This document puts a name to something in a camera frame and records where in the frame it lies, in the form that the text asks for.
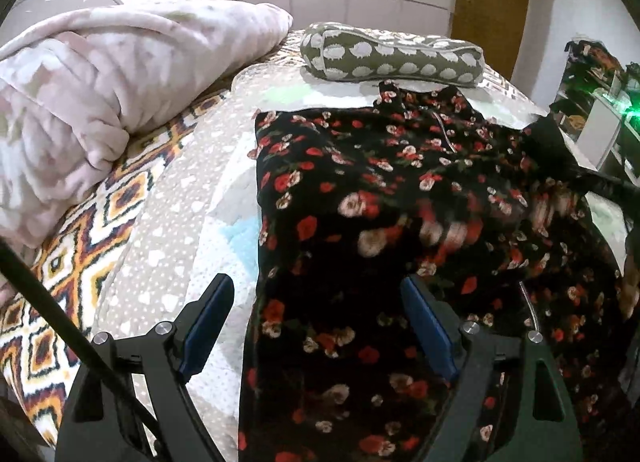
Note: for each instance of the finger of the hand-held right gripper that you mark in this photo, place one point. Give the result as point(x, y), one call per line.
point(565, 157)

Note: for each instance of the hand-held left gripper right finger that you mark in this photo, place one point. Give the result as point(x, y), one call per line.
point(425, 327)

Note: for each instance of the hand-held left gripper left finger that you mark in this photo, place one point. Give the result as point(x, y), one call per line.
point(210, 324)

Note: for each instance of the black floral garment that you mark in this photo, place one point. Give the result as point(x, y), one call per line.
point(350, 192)

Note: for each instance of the white shelf unit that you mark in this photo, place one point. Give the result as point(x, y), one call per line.
point(600, 112)

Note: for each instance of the quilted heart-pattern bedspread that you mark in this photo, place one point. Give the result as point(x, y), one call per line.
point(165, 222)

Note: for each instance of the orange geometric-pattern blanket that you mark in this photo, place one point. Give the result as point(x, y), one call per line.
point(90, 242)

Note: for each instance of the wooden door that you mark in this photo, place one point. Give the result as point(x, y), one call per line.
point(490, 2)

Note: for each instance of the olive pillow with white print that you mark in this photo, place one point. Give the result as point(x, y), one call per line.
point(390, 57)

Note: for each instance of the pink fluffy comforter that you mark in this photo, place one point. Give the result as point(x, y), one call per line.
point(75, 107)

